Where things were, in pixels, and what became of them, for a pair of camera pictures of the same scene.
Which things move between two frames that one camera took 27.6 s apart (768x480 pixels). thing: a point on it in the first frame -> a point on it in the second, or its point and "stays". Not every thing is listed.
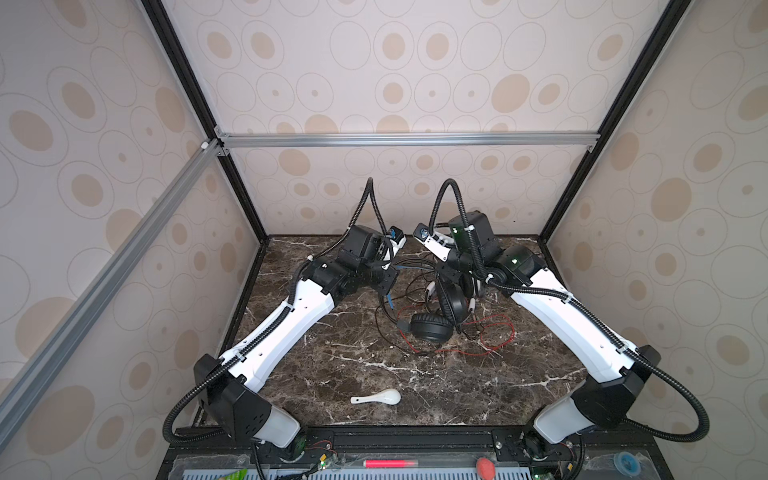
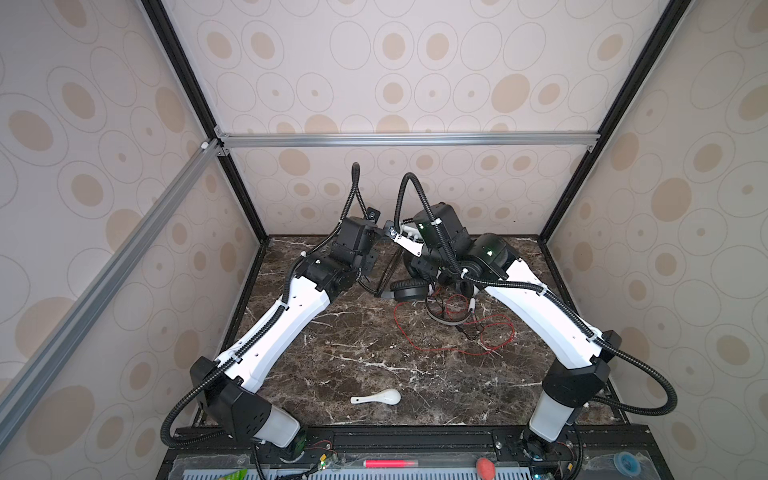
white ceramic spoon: (389, 397) stays
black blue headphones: (456, 298) -> (413, 290)
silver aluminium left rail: (31, 378) stays
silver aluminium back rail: (407, 140) stays
